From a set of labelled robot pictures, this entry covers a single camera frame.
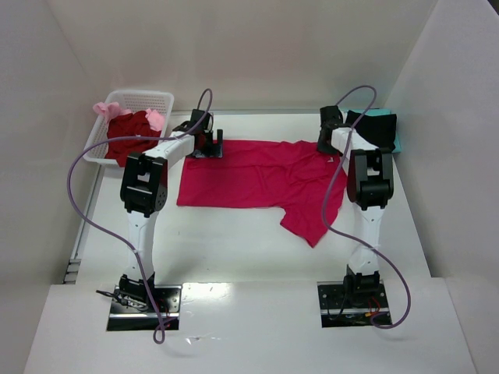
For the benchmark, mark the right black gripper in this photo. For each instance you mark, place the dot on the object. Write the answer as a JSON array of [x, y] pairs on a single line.
[[324, 144]]

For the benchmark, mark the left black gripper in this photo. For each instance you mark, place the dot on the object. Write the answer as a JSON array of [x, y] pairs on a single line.
[[210, 152]]

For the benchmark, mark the magenta t shirt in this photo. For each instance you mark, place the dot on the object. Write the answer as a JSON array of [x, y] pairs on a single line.
[[265, 174]]

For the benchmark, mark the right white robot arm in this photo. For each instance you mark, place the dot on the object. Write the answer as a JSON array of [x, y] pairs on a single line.
[[364, 143]]

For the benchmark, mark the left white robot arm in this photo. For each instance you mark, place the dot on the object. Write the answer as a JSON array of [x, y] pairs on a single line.
[[144, 191]]

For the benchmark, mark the teal folded t shirt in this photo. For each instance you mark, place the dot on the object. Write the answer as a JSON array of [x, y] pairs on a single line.
[[384, 111]]

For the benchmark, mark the black folded t shirt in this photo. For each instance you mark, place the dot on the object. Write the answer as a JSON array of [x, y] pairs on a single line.
[[379, 130]]

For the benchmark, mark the dark red t shirt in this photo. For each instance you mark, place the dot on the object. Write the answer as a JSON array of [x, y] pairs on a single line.
[[134, 124]]

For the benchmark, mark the light pink t shirt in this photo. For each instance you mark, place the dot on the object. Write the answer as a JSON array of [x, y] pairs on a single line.
[[112, 110]]

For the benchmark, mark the metal table edge bracket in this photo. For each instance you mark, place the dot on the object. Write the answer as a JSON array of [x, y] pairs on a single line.
[[71, 272]]

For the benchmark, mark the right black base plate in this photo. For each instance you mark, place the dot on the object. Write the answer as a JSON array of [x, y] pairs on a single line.
[[336, 310]]

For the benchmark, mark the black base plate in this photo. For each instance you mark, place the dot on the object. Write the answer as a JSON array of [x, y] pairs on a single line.
[[336, 310], [128, 314]]

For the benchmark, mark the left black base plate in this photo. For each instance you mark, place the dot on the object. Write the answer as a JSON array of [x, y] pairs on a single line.
[[128, 314]]

